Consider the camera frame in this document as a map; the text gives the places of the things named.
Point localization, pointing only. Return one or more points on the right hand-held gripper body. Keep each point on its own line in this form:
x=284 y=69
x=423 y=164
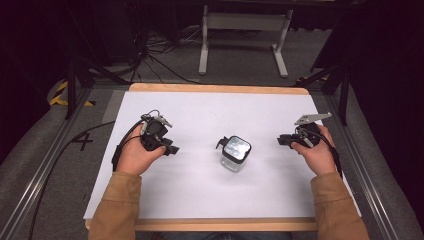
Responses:
x=308 y=135

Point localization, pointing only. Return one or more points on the white table sheet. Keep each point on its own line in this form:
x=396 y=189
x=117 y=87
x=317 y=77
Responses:
x=213 y=186

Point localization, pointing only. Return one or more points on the aluminium frame rail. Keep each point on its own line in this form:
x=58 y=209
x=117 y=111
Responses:
x=363 y=173
x=40 y=173

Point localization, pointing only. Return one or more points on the person's left hand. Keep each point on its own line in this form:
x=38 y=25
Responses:
x=135 y=156

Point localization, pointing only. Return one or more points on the black tripod stand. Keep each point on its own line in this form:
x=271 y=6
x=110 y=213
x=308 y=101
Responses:
x=343 y=90
x=71 y=86

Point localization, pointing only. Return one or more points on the white metal stand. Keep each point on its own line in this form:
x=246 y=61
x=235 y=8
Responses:
x=245 y=21

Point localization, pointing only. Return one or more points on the black floor tape mark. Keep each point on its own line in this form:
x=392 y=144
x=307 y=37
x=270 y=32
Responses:
x=82 y=140

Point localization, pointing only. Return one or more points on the yellow black hazard tape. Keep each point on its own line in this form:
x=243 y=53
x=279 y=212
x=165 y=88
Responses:
x=60 y=96

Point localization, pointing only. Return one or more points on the clear square jar black lid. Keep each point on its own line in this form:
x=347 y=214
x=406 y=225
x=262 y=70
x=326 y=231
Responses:
x=235 y=151

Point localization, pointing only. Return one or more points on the person's right hand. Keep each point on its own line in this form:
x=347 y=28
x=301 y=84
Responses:
x=321 y=158

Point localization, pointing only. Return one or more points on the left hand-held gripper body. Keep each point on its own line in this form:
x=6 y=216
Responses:
x=154 y=128

